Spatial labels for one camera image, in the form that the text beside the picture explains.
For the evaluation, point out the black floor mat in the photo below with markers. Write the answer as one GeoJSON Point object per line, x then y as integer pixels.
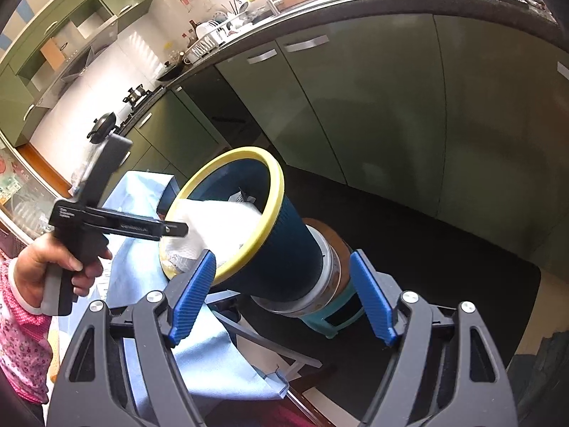
{"type": "Point", "coordinates": [444, 284]}

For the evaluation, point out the dark blue yellow-rimmed trash bin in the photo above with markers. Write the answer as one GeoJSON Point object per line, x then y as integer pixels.
{"type": "Point", "coordinates": [293, 240]}

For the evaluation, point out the blue star tablecloth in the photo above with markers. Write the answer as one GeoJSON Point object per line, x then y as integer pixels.
{"type": "Point", "coordinates": [133, 213]}

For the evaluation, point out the black wok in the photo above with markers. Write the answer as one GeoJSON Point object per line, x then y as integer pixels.
{"type": "Point", "coordinates": [103, 125]}

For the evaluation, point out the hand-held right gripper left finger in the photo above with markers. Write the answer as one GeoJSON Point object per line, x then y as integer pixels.
{"type": "Point", "coordinates": [193, 296]}

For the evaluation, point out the white dish rack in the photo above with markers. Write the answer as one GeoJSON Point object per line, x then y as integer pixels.
{"type": "Point", "coordinates": [209, 35]}

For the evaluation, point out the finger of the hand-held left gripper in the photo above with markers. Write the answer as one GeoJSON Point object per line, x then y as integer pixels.
{"type": "Point", "coordinates": [175, 230]}

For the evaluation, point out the glass door cabinet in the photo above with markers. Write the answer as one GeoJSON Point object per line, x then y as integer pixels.
{"type": "Point", "coordinates": [26, 187]}

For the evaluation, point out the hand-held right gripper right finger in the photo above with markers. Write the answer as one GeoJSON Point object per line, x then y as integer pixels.
{"type": "Point", "coordinates": [371, 296]}

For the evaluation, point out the person's left forearm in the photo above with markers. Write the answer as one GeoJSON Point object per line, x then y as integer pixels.
{"type": "Point", "coordinates": [22, 347]}

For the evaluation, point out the steel range hood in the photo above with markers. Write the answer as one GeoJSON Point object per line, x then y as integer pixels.
{"type": "Point", "coordinates": [86, 55]}

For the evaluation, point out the person's left hand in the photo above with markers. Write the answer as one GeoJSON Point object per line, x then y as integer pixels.
{"type": "Point", "coordinates": [33, 271]}

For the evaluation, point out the steel cooking pot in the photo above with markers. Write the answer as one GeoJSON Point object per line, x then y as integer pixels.
{"type": "Point", "coordinates": [133, 94]}

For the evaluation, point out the teal plastic stool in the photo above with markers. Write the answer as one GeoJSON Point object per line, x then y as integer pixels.
{"type": "Point", "coordinates": [342, 316]}

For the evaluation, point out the dark cloth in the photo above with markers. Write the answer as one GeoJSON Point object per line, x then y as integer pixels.
{"type": "Point", "coordinates": [542, 378]}

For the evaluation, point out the green kitchen wall cabinets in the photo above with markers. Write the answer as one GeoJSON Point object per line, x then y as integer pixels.
{"type": "Point", "coordinates": [53, 22]}

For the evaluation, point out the green kitchen base cabinets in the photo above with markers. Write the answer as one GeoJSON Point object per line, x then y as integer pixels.
{"type": "Point", "coordinates": [378, 89]}

